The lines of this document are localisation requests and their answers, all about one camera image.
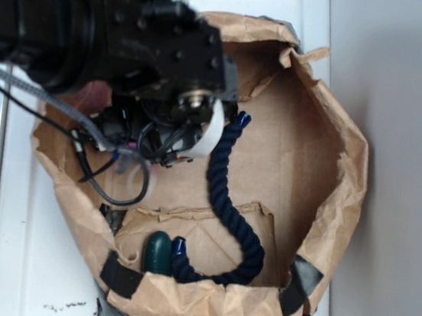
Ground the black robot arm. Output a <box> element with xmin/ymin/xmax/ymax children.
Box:
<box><xmin>0</xmin><ymin>0</ymin><xmax>239</xmax><ymax>166</ymax></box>

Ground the gray plush mouse toy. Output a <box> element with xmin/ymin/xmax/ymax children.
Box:
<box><xmin>114</xmin><ymin>143</ymin><xmax>150</xmax><ymax>174</ymax></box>

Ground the gray braided cable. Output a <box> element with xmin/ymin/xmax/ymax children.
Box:
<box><xmin>0</xmin><ymin>62</ymin><xmax>163</xmax><ymax>210</ymax></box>

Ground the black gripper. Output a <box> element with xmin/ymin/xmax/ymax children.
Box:
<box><xmin>97</xmin><ymin>94</ymin><xmax>226</xmax><ymax>168</ymax></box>

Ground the dark green plastic cylinder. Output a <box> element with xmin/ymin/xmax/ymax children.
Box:
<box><xmin>142</xmin><ymin>231</ymin><xmax>172</xmax><ymax>276</ymax></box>

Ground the white label strap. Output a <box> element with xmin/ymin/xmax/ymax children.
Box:
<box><xmin>191</xmin><ymin>98</ymin><xmax>229</xmax><ymax>161</ymax></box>

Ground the brown paper bag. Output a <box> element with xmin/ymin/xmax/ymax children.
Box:
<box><xmin>31</xmin><ymin>11</ymin><xmax>368</xmax><ymax>316</ymax></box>

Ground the dark blue twisted rope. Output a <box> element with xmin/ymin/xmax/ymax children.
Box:
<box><xmin>167</xmin><ymin>104</ymin><xmax>283</xmax><ymax>293</ymax></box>

